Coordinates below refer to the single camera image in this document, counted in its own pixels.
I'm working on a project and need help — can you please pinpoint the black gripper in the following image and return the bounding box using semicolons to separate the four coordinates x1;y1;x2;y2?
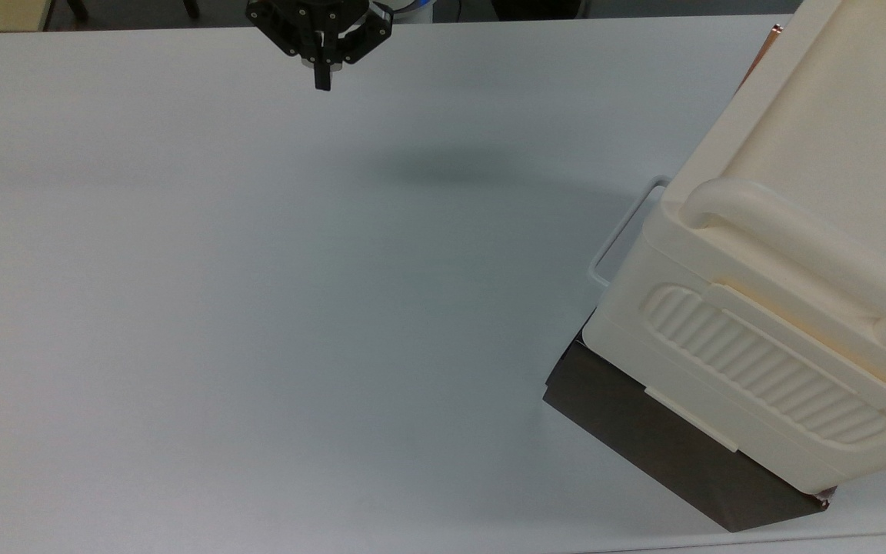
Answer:
245;0;395;92

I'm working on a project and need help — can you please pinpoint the cream plastic cabinet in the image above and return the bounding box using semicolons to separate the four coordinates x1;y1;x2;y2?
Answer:
581;0;886;495

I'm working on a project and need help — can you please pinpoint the dark background object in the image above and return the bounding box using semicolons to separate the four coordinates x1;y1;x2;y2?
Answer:
489;0;591;22

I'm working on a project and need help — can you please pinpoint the dark brown base box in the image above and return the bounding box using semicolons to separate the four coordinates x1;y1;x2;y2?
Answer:
543;312;838;533

